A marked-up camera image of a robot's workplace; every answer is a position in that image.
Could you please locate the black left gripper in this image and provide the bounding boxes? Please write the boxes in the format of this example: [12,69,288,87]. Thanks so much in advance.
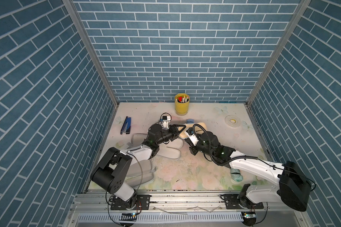
[153,125,185,146]

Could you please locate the light blue umbrella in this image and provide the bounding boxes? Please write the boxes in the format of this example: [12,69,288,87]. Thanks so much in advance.
[186,119,195,124]

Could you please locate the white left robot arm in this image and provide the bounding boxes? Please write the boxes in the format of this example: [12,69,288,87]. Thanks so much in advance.
[91,124,186,202]

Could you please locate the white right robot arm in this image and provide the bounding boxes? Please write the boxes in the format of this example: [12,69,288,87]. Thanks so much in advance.
[185,124,312,212]

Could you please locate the grey open umbrella case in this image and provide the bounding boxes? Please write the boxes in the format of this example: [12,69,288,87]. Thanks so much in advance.
[129,133,147,147]

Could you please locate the yellow pen cup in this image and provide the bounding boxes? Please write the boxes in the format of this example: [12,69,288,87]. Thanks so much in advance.
[175,93,190,116]

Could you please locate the markers in cup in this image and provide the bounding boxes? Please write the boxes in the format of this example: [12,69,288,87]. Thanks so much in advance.
[176,96,189,104]

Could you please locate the clear tape roll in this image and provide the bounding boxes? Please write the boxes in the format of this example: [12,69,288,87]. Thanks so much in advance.
[225,115,241,128]

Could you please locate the blue black stapler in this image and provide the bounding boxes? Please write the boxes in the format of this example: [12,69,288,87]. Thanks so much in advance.
[120,116,131,135]

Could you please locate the grey open case front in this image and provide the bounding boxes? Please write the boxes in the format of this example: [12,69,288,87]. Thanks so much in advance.
[125,160,157,188]

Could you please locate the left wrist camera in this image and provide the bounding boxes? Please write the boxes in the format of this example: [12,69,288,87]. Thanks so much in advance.
[160,113,172,130]

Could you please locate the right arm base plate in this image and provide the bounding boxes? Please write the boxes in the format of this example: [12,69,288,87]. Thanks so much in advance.
[220,194,264,210]

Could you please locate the aluminium front rail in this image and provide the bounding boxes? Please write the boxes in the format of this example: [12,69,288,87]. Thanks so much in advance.
[64,190,312,227]

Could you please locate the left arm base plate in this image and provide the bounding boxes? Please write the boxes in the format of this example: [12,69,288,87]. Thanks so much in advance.
[110,194,151,211]

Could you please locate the aluminium corner post right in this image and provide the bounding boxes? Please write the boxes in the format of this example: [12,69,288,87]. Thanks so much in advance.
[246,0,311,107]

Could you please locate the aluminium corner post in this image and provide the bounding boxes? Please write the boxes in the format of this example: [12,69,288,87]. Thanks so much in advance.
[246,0,311,107]
[63,0,118,108]

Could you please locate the aluminium corner post left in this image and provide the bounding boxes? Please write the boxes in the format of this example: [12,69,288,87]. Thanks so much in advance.
[63,0,118,108]

